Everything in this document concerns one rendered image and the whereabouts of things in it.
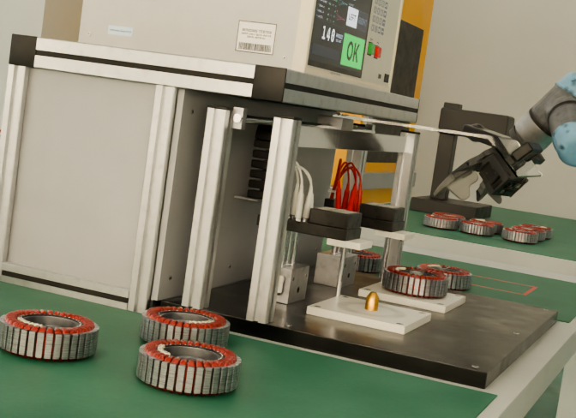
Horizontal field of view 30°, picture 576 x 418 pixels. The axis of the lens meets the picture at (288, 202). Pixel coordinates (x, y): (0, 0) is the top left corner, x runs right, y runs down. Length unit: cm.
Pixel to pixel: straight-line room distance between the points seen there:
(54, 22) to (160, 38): 395
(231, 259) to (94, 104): 35
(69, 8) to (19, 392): 469
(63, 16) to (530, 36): 296
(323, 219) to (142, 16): 42
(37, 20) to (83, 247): 401
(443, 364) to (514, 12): 573
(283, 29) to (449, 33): 554
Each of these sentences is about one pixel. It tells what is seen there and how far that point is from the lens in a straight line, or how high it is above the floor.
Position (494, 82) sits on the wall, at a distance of 701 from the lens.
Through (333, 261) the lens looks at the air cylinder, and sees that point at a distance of 186.
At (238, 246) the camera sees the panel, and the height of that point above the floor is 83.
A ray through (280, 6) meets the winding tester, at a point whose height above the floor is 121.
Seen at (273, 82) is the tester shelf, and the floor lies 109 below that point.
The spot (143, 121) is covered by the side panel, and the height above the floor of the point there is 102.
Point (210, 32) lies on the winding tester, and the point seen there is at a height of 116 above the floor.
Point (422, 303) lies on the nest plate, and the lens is 178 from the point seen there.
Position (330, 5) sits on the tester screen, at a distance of 164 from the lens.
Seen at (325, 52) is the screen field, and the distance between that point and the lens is 164.
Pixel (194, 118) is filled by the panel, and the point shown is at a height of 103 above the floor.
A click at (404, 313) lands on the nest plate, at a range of 164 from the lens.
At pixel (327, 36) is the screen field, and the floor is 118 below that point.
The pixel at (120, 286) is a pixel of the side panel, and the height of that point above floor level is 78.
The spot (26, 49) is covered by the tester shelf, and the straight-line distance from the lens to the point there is 163.
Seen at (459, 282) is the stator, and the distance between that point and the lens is 217.
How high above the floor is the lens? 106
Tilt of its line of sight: 5 degrees down
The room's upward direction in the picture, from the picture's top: 8 degrees clockwise
